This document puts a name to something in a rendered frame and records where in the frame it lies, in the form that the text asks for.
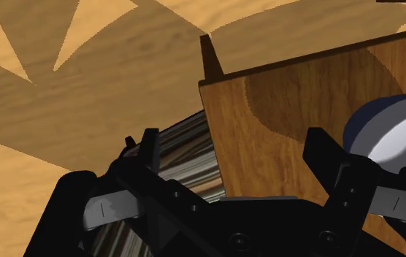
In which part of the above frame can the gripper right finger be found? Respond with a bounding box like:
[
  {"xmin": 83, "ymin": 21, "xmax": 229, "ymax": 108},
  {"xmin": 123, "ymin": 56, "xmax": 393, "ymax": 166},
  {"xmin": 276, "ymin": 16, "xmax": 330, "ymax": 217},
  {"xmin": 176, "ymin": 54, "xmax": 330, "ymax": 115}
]
[{"xmin": 302, "ymin": 126, "xmax": 406, "ymax": 257}]

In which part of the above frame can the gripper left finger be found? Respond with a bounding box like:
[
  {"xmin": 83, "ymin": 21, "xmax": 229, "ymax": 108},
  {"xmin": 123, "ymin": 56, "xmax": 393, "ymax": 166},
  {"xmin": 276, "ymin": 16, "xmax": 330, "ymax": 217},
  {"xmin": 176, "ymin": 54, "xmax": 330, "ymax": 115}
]
[{"xmin": 23, "ymin": 128, "xmax": 222, "ymax": 257}]

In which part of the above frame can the striped metallic robot stand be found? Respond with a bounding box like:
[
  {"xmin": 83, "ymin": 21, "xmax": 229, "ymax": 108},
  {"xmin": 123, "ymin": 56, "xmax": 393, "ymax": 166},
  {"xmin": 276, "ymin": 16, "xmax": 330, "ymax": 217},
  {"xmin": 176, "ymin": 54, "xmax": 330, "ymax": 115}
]
[{"xmin": 88, "ymin": 110, "xmax": 227, "ymax": 257}]

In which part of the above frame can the blue and white bowl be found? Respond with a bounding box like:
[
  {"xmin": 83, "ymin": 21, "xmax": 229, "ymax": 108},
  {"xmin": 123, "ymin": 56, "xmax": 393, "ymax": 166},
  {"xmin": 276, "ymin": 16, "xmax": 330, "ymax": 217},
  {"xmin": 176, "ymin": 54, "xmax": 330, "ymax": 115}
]
[{"xmin": 342, "ymin": 93, "xmax": 406, "ymax": 175}]

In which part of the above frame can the brown wooden table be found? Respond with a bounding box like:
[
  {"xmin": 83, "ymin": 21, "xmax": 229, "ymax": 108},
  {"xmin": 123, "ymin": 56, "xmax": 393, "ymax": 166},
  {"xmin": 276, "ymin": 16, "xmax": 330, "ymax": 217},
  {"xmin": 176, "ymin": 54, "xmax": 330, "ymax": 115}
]
[{"xmin": 198, "ymin": 25, "xmax": 406, "ymax": 257}]

